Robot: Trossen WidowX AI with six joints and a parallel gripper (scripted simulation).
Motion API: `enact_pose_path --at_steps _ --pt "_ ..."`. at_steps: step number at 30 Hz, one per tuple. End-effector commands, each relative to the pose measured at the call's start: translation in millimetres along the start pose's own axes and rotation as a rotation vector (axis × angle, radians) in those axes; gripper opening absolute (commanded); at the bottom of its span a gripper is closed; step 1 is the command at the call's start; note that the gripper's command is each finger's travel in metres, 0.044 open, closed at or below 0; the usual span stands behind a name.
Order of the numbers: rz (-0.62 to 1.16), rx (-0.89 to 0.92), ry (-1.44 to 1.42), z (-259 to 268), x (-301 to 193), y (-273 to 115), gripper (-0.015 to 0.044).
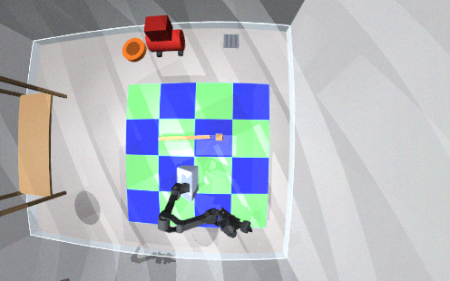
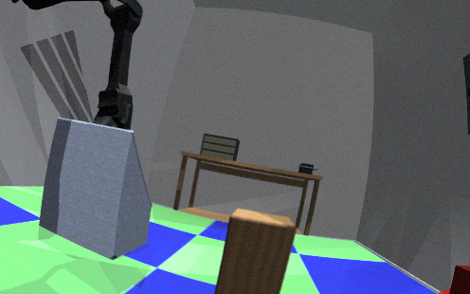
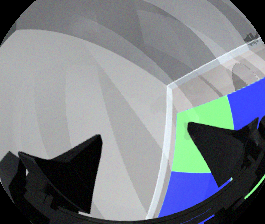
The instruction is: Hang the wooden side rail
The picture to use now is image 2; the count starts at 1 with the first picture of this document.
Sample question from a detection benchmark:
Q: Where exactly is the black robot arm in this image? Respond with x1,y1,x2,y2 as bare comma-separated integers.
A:
22,0,143,130

